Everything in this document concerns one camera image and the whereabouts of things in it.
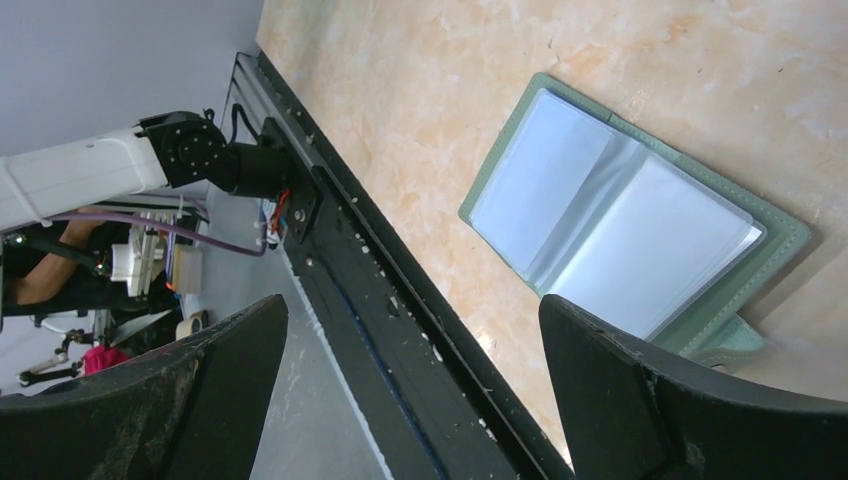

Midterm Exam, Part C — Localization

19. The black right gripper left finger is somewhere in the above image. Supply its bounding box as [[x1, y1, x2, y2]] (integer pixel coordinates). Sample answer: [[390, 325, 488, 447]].
[[1, 295, 288, 479]]

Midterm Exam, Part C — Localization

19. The sage green card holder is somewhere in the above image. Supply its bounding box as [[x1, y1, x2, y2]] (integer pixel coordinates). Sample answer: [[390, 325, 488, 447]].
[[459, 72, 810, 370]]

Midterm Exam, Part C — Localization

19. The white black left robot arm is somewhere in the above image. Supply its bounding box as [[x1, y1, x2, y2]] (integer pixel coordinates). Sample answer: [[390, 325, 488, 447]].
[[1, 111, 291, 232]]

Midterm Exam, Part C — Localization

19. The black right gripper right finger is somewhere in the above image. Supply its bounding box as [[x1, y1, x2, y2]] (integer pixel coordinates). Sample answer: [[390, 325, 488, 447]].
[[538, 295, 847, 479]]

